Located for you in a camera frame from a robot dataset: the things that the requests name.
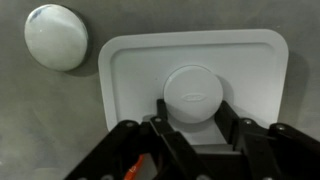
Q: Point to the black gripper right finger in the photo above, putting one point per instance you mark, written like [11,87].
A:
[276,153]

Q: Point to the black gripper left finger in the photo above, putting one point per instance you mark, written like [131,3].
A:
[173,153]

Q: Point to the white square container lid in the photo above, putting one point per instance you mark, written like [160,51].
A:
[140,76]

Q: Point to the round silver tin lid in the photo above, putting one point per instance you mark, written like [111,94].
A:
[55,36]

